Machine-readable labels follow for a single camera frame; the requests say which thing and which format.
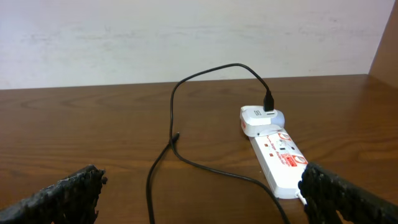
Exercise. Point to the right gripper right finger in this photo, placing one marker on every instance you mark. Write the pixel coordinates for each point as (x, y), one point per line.
(332, 199)

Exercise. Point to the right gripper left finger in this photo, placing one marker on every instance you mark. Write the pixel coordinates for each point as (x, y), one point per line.
(72, 199)

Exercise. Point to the white USB charger adapter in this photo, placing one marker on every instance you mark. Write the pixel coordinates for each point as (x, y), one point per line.
(256, 122)

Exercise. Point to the white power strip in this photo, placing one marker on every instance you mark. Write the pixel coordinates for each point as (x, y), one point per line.
(282, 163)

